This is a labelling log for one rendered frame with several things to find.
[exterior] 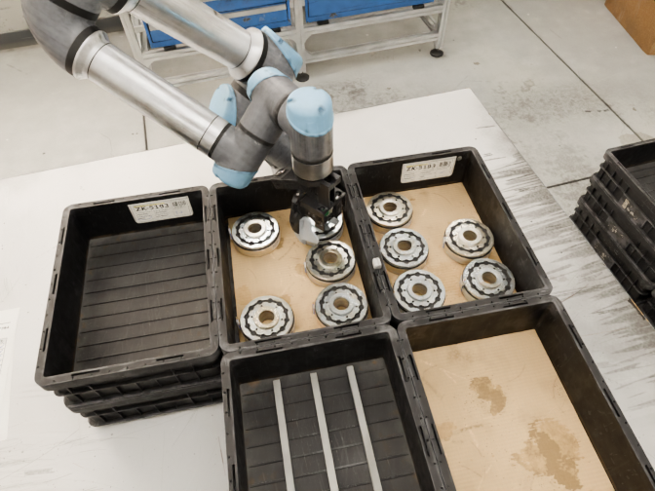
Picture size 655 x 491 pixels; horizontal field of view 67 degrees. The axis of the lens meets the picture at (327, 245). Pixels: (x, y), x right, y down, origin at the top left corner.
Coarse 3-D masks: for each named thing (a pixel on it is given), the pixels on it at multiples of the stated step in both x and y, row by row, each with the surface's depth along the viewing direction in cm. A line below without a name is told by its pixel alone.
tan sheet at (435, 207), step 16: (400, 192) 118; (416, 192) 118; (432, 192) 118; (448, 192) 118; (464, 192) 117; (416, 208) 115; (432, 208) 115; (448, 208) 114; (464, 208) 114; (416, 224) 112; (432, 224) 112; (448, 224) 112; (432, 240) 109; (432, 256) 106; (496, 256) 106; (432, 272) 104; (448, 272) 104; (448, 288) 101; (448, 304) 99
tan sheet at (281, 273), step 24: (240, 216) 114; (288, 216) 114; (288, 240) 110; (240, 264) 106; (264, 264) 106; (288, 264) 106; (240, 288) 102; (264, 288) 102; (288, 288) 102; (312, 288) 102; (360, 288) 102; (240, 312) 99; (312, 312) 99; (240, 336) 96
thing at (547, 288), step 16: (384, 160) 110; (400, 160) 110; (480, 160) 110; (352, 176) 107; (496, 192) 104; (368, 224) 99; (512, 224) 98; (368, 240) 97; (528, 256) 94; (384, 272) 93; (544, 272) 92; (384, 288) 90; (544, 288) 89; (464, 304) 88; (480, 304) 88; (400, 320) 86
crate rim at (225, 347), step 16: (272, 176) 108; (352, 192) 104; (352, 208) 102; (368, 256) 94; (224, 304) 89; (384, 304) 88; (224, 320) 87; (368, 320) 86; (384, 320) 86; (224, 336) 85; (272, 336) 85; (288, 336) 85; (304, 336) 84; (224, 352) 84
